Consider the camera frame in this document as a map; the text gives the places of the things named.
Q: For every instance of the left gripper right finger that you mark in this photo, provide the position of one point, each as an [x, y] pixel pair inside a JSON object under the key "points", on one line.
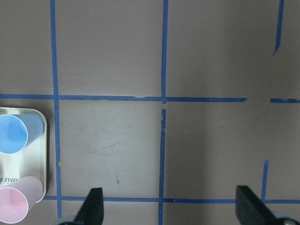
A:
{"points": [[249, 209]]}

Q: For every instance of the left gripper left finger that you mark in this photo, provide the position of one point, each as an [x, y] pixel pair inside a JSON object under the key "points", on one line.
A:
{"points": [[92, 210]]}

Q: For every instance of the pink plastic cup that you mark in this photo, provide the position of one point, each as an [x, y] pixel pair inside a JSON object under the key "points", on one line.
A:
{"points": [[18, 198]]}

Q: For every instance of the blue plastic cup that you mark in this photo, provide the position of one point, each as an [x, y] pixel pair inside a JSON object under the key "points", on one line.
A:
{"points": [[17, 131]]}

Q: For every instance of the cream plastic tray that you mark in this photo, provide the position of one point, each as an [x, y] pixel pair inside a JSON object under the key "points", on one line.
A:
{"points": [[32, 160]]}

